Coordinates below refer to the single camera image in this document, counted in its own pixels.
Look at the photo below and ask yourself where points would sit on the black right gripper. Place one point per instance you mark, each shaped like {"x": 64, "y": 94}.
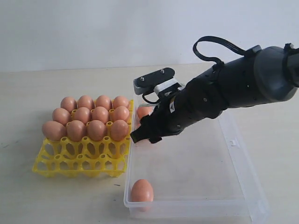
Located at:
{"x": 168, "y": 118}

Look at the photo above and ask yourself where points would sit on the brown egg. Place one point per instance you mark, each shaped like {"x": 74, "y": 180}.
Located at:
{"x": 142, "y": 191}
{"x": 69, "y": 104}
{"x": 143, "y": 141}
{"x": 119, "y": 130}
{"x": 86, "y": 101}
{"x": 76, "y": 130}
{"x": 144, "y": 111}
{"x": 121, "y": 101}
{"x": 61, "y": 116}
{"x": 53, "y": 130}
{"x": 121, "y": 113}
{"x": 82, "y": 114}
{"x": 100, "y": 113}
{"x": 96, "y": 130}
{"x": 104, "y": 101}

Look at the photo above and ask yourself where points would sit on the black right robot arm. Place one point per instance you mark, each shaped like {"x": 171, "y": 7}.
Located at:
{"x": 262, "y": 76}

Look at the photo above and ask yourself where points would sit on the yellow plastic egg tray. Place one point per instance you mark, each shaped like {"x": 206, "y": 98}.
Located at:
{"x": 86, "y": 157}

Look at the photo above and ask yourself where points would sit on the clear plastic storage box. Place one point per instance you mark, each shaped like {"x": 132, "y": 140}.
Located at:
{"x": 205, "y": 172}

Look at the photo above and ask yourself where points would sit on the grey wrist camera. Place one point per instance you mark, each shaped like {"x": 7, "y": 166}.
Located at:
{"x": 146, "y": 83}

